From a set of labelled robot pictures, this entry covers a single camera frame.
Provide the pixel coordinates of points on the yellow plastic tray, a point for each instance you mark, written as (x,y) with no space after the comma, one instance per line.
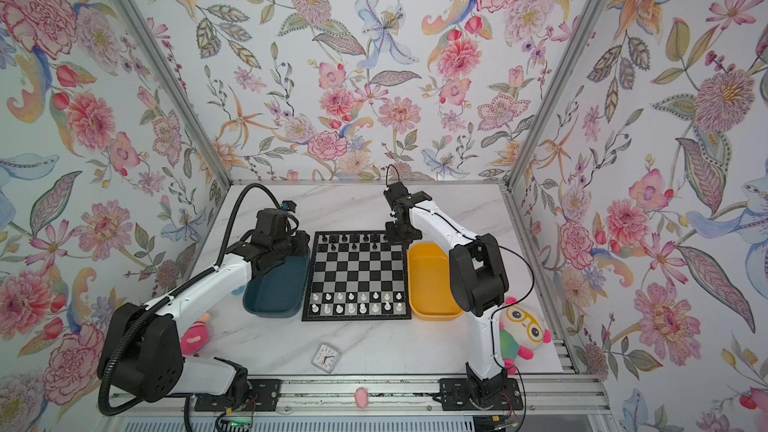
(429,284)

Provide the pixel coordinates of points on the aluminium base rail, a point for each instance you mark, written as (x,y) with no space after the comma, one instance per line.
(400,395)

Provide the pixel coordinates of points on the teal plastic tray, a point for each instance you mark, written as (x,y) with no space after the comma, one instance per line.
(279,294)

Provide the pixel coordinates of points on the pink faced plush doll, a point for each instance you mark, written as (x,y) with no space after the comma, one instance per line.
(196,336)

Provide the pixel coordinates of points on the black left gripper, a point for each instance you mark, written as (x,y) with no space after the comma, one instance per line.
(302,243)

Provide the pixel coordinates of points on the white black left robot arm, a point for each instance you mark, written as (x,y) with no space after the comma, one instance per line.
(142,358)

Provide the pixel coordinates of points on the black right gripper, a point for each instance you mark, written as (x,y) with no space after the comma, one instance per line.
(394,240)

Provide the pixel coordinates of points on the small white square clock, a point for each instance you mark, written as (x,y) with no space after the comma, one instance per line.
(326,358)

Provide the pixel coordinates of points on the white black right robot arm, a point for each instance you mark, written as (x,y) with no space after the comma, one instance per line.
(478,283)

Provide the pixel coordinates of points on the black white chess board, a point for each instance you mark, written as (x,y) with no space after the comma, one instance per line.
(356,276)

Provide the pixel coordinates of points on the green pink owl plush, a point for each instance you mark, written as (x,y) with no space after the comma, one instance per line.
(522,332)

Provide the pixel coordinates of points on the small pink toy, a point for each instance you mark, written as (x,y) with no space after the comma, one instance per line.
(361,397)

